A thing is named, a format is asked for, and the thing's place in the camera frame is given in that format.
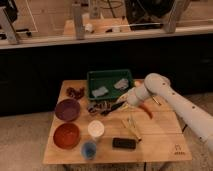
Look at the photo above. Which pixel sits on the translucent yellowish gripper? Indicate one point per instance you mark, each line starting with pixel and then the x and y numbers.
pixel 123 98

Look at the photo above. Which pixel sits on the black handled brush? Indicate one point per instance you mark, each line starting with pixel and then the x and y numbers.
pixel 103 108

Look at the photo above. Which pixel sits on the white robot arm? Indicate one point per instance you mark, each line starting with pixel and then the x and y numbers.
pixel 200 122

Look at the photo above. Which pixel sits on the green plastic tray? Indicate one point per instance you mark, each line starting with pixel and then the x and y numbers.
pixel 107 79

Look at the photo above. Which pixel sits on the orange carrot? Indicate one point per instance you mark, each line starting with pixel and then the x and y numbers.
pixel 143 107

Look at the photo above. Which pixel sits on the peach fruit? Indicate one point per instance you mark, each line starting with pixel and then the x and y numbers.
pixel 138 83

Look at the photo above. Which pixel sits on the grey cloth piece left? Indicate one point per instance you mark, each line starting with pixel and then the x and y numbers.
pixel 100 91

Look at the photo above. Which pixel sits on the white cup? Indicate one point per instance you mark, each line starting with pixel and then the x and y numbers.
pixel 96 129

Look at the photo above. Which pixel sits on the black rectangular block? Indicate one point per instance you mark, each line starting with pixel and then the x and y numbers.
pixel 124 143

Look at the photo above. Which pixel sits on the dark red grapes bunch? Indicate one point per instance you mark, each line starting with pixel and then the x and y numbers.
pixel 75 93

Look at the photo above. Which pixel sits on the wooden table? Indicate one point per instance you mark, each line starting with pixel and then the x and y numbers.
pixel 162 137

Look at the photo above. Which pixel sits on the purple bowl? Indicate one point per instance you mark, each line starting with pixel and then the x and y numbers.
pixel 67 110

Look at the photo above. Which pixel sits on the blue cup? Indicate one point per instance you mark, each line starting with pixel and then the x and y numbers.
pixel 88 150

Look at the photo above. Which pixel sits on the orange bowl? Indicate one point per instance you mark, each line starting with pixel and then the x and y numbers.
pixel 66 136

